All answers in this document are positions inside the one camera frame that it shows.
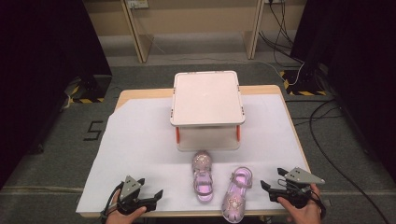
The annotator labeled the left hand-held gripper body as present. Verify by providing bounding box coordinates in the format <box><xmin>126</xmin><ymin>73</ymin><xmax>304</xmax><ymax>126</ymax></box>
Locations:
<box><xmin>116</xmin><ymin>175</ymin><xmax>157</xmax><ymax>217</ymax></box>

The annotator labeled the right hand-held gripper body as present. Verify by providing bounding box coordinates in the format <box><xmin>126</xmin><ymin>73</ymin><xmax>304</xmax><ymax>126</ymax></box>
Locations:
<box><xmin>269</xmin><ymin>167</ymin><xmax>326</xmax><ymax>209</ymax></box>

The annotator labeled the pink glitter sandal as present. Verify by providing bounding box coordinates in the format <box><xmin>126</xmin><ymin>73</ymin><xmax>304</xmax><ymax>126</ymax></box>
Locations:
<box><xmin>191</xmin><ymin>149</ymin><xmax>215</xmax><ymax>203</ymax></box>
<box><xmin>220</xmin><ymin>166</ymin><xmax>254</xmax><ymax>224</ymax></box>

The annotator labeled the white plastic shoe box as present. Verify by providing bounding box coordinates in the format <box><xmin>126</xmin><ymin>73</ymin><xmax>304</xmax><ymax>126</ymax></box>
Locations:
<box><xmin>170</xmin><ymin>70</ymin><xmax>246</xmax><ymax>152</ymax></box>

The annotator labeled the person's left hand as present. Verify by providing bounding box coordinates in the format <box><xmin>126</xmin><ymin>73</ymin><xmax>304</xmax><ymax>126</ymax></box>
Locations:
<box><xmin>105</xmin><ymin>189</ymin><xmax>148</xmax><ymax>224</ymax></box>

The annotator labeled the person's right hand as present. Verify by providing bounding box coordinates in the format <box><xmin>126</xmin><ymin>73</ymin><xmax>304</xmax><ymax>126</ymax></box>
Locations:
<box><xmin>276</xmin><ymin>183</ymin><xmax>323</xmax><ymax>224</ymax></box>

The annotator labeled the white table sheet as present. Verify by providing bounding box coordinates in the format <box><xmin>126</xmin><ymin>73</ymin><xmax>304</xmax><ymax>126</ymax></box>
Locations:
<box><xmin>75</xmin><ymin>93</ymin><xmax>312</xmax><ymax>215</ymax></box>

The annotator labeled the stand base with hazard tape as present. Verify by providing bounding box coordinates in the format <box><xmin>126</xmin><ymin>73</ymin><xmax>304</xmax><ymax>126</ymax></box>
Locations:
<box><xmin>64</xmin><ymin>74</ymin><xmax>113</xmax><ymax>105</ymax></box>
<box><xmin>279</xmin><ymin>68</ymin><xmax>328</xmax><ymax>97</ymax></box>

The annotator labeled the wooden table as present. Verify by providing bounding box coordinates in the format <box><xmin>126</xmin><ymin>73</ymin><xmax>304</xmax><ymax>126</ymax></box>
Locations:
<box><xmin>78</xmin><ymin>84</ymin><xmax>312</xmax><ymax>218</ymax></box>

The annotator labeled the black curtain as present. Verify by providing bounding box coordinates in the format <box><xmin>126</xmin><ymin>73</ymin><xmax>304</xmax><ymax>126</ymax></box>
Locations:
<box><xmin>290</xmin><ymin>0</ymin><xmax>396</xmax><ymax>185</ymax></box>
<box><xmin>0</xmin><ymin>0</ymin><xmax>113</xmax><ymax>188</ymax></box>

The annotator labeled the wooden desk leg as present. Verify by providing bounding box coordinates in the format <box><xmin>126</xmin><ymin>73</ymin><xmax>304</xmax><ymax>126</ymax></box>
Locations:
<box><xmin>120</xmin><ymin>0</ymin><xmax>155</xmax><ymax>64</ymax></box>
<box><xmin>242</xmin><ymin>0</ymin><xmax>265</xmax><ymax>61</ymax></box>

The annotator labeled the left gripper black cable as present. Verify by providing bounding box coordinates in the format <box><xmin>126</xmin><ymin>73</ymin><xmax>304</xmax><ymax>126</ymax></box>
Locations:
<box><xmin>100</xmin><ymin>182</ymin><xmax>125</xmax><ymax>222</ymax></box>

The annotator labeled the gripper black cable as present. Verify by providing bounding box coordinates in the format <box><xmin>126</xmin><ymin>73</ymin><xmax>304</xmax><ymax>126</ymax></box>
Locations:
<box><xmin>100</xmin><ymin>182</ymin><xmax>125</xmax><ymax>222</ymax></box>
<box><xmin>306</xmin><ymin>186</ymin><xmax>327</xmax><ymax>220</ymax></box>

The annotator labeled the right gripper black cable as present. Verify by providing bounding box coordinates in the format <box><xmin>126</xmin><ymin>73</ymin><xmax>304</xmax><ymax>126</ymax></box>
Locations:
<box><xmin>306</xmin><ymin>186</ymin><xmax>327</xmax><ymax>220</ymax></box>

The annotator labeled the long black floor cable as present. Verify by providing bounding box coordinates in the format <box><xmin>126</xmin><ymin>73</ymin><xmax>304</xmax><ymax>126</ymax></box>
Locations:
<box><xmin>284</xmin><ymin>98</ymin><xmax>390</xmax><ymax>224</ymax></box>

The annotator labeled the bundle of black cables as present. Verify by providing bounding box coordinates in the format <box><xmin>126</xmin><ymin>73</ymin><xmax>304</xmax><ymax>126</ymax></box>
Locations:
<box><xmin>258</xmin><ymin>0</ymin><xmax>304</xmax><ymax>68</ymax></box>

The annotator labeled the white wall socket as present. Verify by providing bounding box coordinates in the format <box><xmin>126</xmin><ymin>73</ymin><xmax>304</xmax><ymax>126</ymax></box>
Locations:
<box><xmin>126</xmin><ymin>0</ymin><xmax>149</xmax><ymax>9</ymax></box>

